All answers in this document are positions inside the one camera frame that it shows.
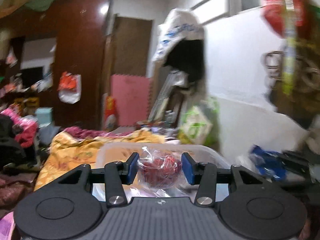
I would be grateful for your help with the brown wooden wardrobe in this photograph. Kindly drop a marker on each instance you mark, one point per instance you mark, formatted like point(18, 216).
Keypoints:
point(80, 55)

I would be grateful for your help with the metal crutches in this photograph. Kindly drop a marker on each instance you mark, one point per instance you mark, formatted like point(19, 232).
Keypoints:
point(162, 95)

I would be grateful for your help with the teal box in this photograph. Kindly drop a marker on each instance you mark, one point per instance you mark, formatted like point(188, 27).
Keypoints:
point(44, 117)

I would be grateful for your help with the green shopping bag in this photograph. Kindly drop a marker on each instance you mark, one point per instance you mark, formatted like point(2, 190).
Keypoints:
point(197, 125)

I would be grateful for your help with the small hanging plastic bag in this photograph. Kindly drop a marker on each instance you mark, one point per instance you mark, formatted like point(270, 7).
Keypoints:
point(11, 58)

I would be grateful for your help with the red and white plastic bag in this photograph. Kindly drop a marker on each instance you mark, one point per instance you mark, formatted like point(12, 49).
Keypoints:
point(70, 87)

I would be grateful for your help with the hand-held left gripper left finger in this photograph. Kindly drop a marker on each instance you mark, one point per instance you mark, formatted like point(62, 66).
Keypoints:
point(132, 168)

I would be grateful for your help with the pink foam mat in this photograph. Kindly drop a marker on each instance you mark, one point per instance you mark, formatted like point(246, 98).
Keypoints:
point(130, 100)

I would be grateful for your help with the wooden board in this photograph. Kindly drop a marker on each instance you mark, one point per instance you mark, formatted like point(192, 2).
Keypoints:
point(132, 45)

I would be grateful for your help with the bagged red rubber bands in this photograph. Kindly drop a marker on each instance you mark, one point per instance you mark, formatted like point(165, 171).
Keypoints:
point(160, 170)

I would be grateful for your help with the brown hanging bag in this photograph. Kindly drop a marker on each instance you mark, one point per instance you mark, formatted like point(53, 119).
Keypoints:
point(300, 100)

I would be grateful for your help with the red printed bag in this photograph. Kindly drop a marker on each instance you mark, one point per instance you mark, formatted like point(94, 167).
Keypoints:
point(110, 112)

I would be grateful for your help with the pile of clothes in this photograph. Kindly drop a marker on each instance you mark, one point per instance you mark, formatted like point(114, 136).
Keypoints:
point(15, 135)

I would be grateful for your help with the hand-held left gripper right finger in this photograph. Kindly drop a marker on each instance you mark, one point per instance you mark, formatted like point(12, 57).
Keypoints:
point(187, 168)

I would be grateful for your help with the clear plastic basket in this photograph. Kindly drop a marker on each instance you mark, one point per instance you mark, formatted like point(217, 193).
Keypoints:
point(117, 153)

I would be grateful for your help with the red hanging bag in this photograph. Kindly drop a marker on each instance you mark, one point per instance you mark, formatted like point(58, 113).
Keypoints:
point(280, 15)

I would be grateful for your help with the black television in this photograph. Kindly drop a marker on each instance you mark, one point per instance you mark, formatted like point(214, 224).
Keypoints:
point(32, 77)

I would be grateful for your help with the yellow blanket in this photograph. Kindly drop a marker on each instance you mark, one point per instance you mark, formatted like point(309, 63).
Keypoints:
point(72, 152)

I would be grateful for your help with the white hoodie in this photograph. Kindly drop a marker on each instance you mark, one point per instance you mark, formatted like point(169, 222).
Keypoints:
point(180, 30)

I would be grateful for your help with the black garment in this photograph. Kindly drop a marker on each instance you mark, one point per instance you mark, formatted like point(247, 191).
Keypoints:
point(186, 60)

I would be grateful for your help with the blue tote bag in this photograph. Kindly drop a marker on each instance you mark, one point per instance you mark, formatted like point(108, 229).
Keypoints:
point(268, 162)

